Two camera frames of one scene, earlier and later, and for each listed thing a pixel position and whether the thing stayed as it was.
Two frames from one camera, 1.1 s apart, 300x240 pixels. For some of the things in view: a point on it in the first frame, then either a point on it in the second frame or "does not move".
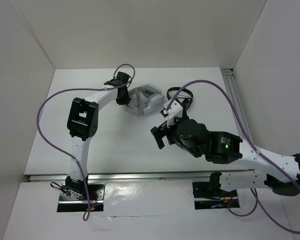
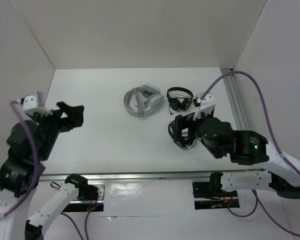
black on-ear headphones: [186, 102] does not move
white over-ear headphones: [146, 99] does not move
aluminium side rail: [229, 80] does not move
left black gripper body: [124, 99] → [52, 123]
